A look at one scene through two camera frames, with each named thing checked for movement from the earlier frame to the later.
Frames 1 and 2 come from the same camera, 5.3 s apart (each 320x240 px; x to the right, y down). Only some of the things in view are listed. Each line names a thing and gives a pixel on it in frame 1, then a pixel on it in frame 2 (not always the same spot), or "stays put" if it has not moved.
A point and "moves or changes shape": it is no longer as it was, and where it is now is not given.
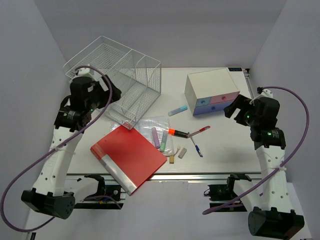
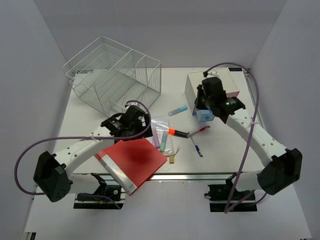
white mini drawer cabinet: x=210 y=91 stays put
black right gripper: x=242 y=103 → x=199 y=93
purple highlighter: x=156 y=137 stays put
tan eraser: x=171 y=159 stays put
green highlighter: x=163 y=141 stays put
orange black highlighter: x=173 y=132 stays put
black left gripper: x=96 y=86 → x=146 y=121
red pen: x=202 y=129 stays put
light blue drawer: x=203 y=101 moves or changes shape
